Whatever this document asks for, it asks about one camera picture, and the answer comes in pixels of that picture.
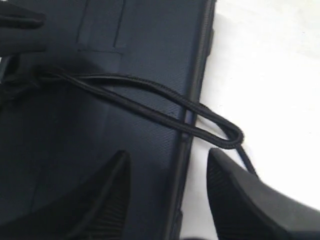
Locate black cord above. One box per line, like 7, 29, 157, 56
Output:
4, 71, 260, 178

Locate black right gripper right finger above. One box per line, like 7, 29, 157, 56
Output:
207, 148, 320, 240

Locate black plastic case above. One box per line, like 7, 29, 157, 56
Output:
0, 0, 215, 240

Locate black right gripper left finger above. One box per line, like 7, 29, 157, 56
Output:
14, 150, 131, 240

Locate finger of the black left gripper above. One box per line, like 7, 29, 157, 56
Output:
0, 4, 46, 57

